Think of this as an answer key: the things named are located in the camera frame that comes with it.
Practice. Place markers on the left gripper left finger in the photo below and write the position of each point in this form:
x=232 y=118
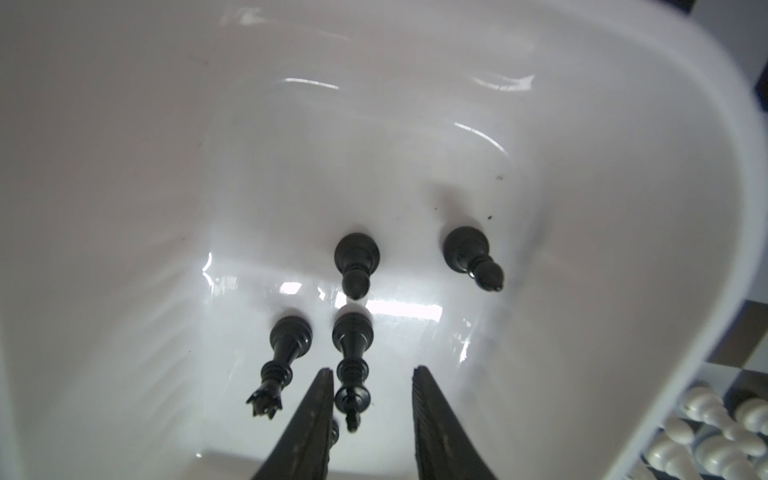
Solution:
x=302 y=452

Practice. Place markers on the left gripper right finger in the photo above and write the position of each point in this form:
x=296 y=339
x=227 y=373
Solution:
x=442 y=448

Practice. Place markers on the black queen chess piece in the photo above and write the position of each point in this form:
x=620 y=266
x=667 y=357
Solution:
x=290 y=338

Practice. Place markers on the black king chess piece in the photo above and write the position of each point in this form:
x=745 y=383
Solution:
x=352 y=335

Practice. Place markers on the black bishop chess piece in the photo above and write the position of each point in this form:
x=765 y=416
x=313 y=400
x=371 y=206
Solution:
x=466 y=250
x=356 y=257

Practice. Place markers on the black white chess board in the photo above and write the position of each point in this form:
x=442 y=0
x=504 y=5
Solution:
x=717 y=427

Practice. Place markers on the white plastic tray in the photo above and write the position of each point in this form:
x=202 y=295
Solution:
x=176 y=176

